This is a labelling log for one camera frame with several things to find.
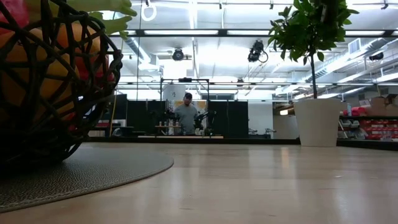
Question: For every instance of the black ceiling spotlight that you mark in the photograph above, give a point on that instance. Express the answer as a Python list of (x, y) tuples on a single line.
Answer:
[(178, 54)]

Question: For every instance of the cardboard box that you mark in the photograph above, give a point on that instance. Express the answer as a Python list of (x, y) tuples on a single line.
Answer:
[(384, 105)]

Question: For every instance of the black metal frame stand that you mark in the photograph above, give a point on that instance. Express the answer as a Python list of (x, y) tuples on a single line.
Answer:
[(185, 80)]

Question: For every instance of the orange fruit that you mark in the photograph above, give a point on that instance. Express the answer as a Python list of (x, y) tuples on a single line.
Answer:
[(87, 40)]

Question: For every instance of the round grey placemat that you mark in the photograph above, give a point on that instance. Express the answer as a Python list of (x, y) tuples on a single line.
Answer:
[(93, 174)]

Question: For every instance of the background black robot arm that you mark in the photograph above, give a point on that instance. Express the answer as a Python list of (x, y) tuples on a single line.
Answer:
[(203, 119)]

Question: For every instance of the potted tree in white pot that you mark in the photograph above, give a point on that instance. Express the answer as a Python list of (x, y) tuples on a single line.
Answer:
[(314, 28)]

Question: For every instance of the yellow mango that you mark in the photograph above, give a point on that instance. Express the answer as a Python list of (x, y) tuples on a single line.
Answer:
[(53, 87)]

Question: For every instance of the black ceiling camera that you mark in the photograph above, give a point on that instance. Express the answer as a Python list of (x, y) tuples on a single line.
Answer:
[(255, 51)]

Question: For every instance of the small wooden table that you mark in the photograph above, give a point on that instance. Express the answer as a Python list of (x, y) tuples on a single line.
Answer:
[(168, 126)]

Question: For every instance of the pale green celery stalk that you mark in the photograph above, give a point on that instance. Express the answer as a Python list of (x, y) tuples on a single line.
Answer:
[(116, 25)]

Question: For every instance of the black ceiling lamp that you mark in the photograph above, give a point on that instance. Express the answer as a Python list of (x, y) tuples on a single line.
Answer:
[(376, 56)]

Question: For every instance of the person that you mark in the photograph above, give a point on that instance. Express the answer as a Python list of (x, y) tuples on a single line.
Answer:
[(186, 115)]

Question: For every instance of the shelf with red bins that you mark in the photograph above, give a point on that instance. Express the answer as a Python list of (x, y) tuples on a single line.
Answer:
[(373, 127)]

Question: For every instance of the black overhead crossbar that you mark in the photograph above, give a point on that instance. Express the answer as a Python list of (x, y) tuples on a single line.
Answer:
[(180, 32)]

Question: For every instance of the black partition panel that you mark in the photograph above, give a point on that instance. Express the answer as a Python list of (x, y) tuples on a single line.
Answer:
[(230, 118), (146, 115), (121, 107)]

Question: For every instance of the black aluminium table frame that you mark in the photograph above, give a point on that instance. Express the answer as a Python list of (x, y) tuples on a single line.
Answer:
[(248, 140)]

